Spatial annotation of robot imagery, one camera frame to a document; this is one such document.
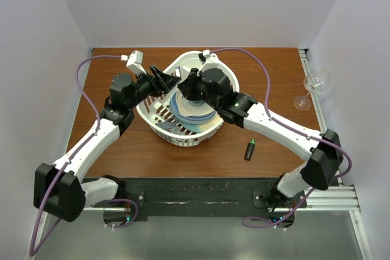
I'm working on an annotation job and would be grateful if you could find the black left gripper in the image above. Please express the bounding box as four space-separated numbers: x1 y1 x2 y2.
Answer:
127 65 180 110

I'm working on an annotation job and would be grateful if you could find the black green highlighter pen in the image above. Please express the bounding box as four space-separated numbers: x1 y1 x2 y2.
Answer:
244 139 255 161

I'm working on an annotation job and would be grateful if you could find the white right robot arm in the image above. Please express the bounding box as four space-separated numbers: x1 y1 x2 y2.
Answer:
178 68 343 207

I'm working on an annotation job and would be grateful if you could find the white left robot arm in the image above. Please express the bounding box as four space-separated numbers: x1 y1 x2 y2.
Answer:
34 66 181 222

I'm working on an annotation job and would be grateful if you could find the beige blue swirl plate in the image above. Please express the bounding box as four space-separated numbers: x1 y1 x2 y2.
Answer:
175 94 214 116

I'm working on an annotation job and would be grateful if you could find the blue rimmed plate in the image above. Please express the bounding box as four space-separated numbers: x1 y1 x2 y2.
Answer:
169 91 219 124

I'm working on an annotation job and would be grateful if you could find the white plastic dish basket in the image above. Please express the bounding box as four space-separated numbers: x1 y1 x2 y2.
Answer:
136 51 239 147

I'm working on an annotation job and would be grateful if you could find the cream and teal plate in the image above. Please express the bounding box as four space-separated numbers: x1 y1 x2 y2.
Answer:
179 111 223 133

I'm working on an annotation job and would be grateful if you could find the grey ceramic mug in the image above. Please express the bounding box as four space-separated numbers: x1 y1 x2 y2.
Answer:
157 120 180 135

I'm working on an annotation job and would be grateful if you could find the clear wine glass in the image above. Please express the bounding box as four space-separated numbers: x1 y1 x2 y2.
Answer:
293 68 331 111

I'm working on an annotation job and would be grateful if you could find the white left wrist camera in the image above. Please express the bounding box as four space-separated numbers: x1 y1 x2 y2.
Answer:
126 51 146 75

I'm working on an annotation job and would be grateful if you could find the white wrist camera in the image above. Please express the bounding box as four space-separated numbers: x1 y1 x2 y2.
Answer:
198 49 218 64
126 51 146 75

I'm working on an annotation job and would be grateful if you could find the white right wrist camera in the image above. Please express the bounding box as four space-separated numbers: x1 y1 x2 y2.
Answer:
198 49 218 64

